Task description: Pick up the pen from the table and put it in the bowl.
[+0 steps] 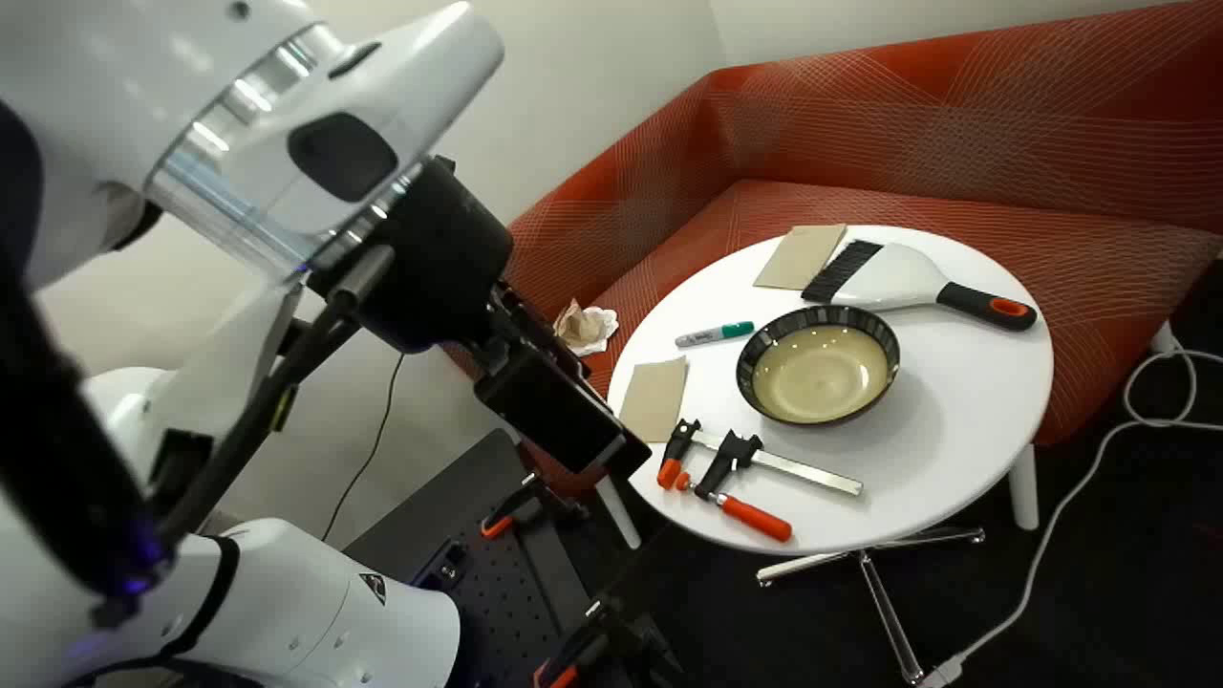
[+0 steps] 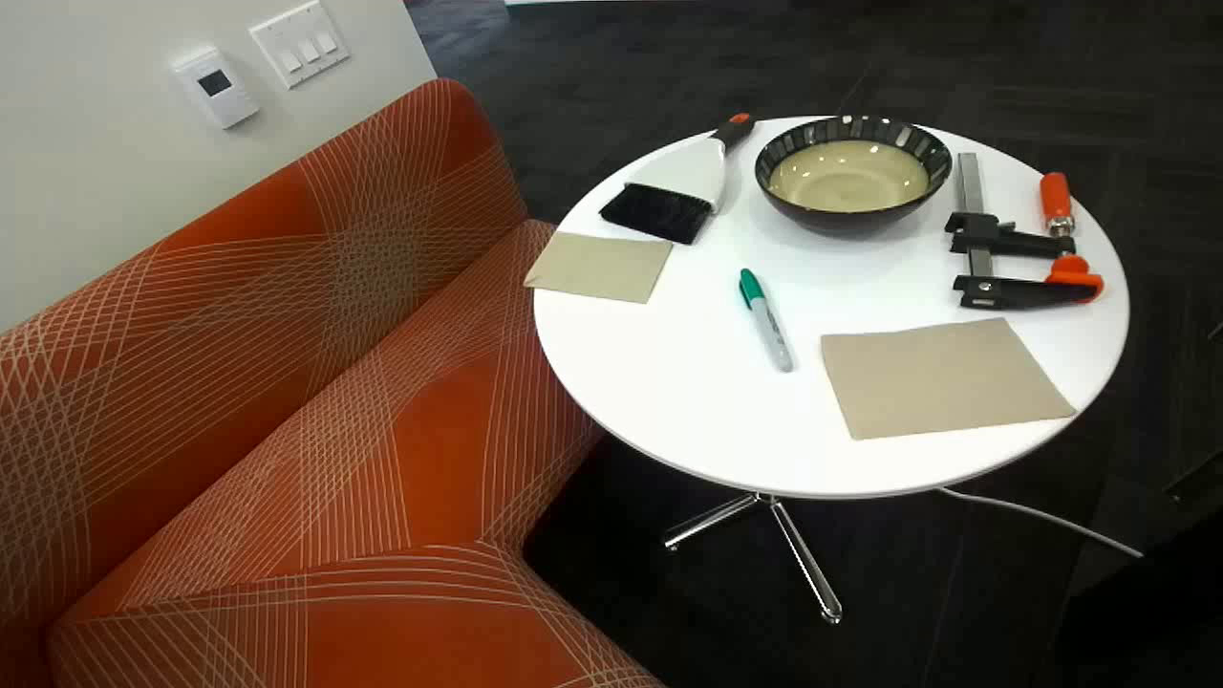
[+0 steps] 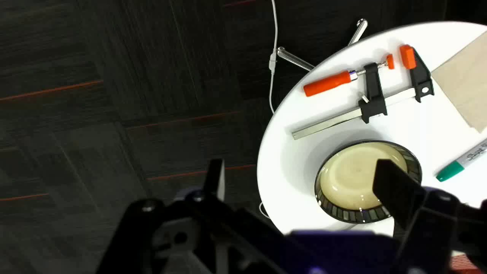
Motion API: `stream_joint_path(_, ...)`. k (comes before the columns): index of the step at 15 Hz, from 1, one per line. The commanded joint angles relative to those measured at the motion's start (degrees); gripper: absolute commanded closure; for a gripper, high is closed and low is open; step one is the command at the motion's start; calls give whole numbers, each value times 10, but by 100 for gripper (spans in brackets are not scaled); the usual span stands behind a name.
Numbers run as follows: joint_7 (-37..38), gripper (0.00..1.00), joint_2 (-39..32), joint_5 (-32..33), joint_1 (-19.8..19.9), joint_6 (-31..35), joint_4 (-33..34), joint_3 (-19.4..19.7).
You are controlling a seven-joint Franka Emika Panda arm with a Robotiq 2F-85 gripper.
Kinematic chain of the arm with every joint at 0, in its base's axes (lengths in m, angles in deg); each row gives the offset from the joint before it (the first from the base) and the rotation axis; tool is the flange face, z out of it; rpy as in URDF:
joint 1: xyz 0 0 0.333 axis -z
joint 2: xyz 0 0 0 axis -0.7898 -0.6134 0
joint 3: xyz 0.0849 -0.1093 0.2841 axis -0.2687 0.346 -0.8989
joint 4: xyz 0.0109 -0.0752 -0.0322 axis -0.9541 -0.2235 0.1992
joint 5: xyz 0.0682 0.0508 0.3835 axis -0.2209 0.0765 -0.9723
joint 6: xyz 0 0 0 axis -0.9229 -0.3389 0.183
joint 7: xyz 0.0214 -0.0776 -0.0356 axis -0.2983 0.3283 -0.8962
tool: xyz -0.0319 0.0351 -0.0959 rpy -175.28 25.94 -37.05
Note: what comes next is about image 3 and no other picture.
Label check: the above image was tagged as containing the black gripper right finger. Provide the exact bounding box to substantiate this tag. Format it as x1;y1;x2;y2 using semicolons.
371;157;433;240

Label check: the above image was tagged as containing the white power cable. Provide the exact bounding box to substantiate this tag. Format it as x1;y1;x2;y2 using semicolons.
266;0;281;116

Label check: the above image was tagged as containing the orange handled bar clamp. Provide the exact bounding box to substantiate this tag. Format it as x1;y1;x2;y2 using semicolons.
290;44;436;141

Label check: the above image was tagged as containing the green capped grey marker pen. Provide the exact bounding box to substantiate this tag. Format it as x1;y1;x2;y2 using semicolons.
435;137;487;182

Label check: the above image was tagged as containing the metal floor stand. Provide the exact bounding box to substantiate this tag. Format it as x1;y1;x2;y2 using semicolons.
275;17;369;73

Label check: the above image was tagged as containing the tan cardboard square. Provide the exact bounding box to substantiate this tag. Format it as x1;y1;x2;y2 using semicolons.
430;30;487;134

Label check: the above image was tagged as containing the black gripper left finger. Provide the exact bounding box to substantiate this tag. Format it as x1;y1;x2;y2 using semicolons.
202;157;226;202

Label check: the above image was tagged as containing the black rimmed cream bowl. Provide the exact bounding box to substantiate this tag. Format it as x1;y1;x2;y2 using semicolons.
311;140;423;225

